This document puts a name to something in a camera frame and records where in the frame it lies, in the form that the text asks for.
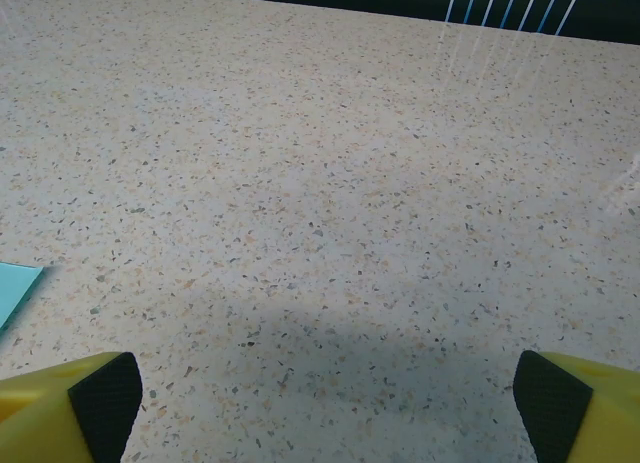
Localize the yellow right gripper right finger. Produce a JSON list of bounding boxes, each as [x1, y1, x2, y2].
[[513, 350, 640, 463]]

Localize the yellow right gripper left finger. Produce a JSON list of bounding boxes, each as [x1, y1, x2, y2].
[[0, 351, 144, 463]]

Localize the light blue paper sheet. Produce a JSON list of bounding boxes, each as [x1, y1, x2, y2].
[[0, 262, 45, 332]]

